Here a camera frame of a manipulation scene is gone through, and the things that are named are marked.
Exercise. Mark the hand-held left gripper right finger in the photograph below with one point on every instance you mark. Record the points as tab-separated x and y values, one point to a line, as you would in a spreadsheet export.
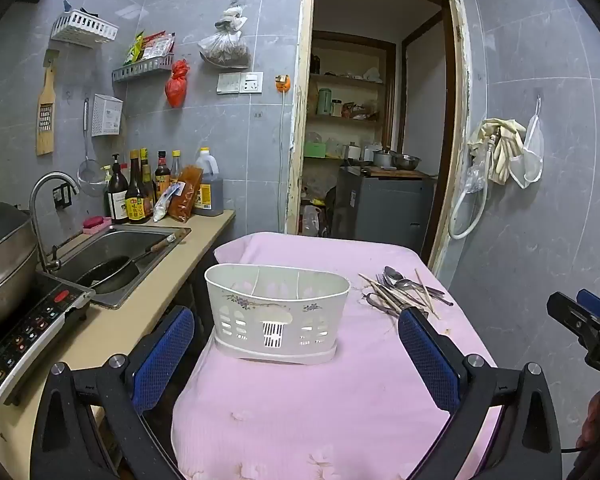
425	355

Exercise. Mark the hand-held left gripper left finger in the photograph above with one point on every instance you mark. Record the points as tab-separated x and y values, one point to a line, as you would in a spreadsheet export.
162	355

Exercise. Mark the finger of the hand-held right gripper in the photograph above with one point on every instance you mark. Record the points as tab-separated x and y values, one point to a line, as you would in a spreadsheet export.
567	310
597	302

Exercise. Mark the white plastic utensil basket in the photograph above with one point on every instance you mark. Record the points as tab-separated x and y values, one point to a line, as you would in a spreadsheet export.
275	305

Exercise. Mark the person's right hand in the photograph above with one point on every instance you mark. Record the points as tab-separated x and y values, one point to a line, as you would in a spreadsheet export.
591	420

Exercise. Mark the wooden chopstick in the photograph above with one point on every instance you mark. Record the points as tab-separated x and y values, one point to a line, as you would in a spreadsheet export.
380	292
426	294
384	301

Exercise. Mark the black frying pan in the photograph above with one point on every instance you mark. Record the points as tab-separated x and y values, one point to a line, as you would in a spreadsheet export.
105	275

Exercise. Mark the pink tablecloth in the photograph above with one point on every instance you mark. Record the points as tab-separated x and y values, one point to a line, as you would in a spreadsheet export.
330	410

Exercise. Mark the steel sink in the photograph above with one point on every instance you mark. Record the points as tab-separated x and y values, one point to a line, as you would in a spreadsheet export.
125	245

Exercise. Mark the induction cooker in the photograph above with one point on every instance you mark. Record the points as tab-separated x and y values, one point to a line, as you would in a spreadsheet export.
30	330

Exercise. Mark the pink sponge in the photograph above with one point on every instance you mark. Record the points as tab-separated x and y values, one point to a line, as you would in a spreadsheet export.
97	225

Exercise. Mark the white seasoning pouch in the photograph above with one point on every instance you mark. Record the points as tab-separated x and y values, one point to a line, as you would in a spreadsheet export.
166	205

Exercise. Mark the grey cabinet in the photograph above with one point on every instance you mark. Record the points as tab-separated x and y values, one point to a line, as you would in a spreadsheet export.
380	210

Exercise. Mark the dark sauce bottle yellow label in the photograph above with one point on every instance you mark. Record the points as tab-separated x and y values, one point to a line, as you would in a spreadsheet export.
137	205

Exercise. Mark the dark sauce bottle white label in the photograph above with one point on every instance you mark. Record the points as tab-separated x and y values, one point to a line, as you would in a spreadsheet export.
116	200

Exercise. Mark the orange noodle packet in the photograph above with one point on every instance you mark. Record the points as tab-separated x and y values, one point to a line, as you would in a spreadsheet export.
187	195

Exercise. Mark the cream rubber gloves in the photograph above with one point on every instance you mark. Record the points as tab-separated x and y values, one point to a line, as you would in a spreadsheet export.
502	145

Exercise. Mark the sauce bottle red label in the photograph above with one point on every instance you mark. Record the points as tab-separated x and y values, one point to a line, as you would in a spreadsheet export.
162	175

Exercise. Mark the steel wok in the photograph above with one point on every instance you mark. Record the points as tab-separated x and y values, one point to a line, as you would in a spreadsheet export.
5	260

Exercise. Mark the slim dark sauce bottle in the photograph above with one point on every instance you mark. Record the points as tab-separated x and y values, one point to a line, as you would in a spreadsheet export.
146	170

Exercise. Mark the clear bottle yellow cap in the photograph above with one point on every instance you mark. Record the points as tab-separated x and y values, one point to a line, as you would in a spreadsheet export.
176	167

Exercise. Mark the steel strainer ladle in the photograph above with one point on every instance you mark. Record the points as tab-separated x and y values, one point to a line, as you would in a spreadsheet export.
91	177

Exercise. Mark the steel bowl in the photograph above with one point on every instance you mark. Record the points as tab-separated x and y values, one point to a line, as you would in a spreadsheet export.
406	162

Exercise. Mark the steel faucet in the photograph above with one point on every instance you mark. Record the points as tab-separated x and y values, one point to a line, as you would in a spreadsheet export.
36	200

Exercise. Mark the steel pot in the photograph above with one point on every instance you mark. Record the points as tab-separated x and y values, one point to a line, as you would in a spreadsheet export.
383	158

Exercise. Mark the green box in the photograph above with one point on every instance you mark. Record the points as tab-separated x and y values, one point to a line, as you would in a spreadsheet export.
315	149

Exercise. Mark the red plastic bag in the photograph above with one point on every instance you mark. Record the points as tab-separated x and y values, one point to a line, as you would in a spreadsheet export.
176	87

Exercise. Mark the green thermos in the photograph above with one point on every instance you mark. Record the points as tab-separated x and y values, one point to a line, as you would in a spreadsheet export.
324	102

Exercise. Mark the wooden shelf unit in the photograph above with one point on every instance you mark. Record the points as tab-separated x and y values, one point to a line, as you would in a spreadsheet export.
350	80

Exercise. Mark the wooden grater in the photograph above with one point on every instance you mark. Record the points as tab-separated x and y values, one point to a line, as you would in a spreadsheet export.
47	90

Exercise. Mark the orange plug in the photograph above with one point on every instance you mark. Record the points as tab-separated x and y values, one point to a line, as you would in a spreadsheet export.
282	84

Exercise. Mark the green seasoning packet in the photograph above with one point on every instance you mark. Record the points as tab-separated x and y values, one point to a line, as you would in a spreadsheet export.
135	50

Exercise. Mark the red white seasoning packet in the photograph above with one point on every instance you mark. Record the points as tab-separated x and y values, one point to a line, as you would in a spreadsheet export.
157	46

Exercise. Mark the hanging clear plastic bag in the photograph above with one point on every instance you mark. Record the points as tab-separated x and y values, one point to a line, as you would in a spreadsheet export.
225	45

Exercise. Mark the black wall hook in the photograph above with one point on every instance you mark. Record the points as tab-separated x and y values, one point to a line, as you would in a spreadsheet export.
62	196

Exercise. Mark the wooden door frame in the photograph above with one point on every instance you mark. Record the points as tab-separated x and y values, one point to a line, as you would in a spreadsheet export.
455	110

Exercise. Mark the white wall holder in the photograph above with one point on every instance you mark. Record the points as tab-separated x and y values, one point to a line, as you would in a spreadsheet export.
107	115

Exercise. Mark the white wall switch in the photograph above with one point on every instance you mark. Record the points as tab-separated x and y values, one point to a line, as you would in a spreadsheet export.
228	83

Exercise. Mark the white wall socket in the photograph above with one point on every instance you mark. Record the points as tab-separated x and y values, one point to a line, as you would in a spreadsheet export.
251	83

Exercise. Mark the metal wall shelf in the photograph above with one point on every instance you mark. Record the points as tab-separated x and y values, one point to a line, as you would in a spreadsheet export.
140	70

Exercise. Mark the white wall basket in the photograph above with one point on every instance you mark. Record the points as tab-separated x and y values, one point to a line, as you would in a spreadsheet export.
82	27

